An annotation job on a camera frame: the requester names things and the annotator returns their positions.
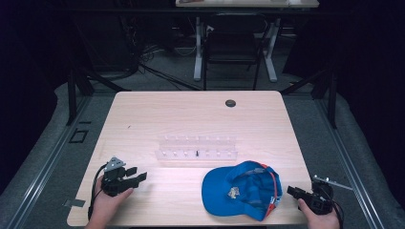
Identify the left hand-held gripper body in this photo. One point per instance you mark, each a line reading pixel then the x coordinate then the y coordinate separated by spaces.
pixel 116 182

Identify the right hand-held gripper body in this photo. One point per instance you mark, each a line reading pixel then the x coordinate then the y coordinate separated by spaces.
pixel 316 195

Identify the blue baseball cap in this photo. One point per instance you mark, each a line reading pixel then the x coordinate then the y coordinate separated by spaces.
pixel 242 191

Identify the clear acrylic peg rack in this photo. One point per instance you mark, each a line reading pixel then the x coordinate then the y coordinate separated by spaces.
pixel 197 148

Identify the person's right hand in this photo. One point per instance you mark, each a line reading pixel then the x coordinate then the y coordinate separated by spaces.
pixel 318 219

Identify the person's left hand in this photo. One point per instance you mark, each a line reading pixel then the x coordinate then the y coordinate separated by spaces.
pixel 108 205

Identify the grey tape strip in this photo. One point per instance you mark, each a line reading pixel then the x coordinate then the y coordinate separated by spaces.
pixel 74 202

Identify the black metal stand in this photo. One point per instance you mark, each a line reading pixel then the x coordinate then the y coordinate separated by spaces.
pixel 79 82
pixel 318 86

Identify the black chair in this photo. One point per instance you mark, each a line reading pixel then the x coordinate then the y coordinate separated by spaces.
pixel 234 41

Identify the white desk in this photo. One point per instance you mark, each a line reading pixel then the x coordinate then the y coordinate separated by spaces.
pixel 245 19

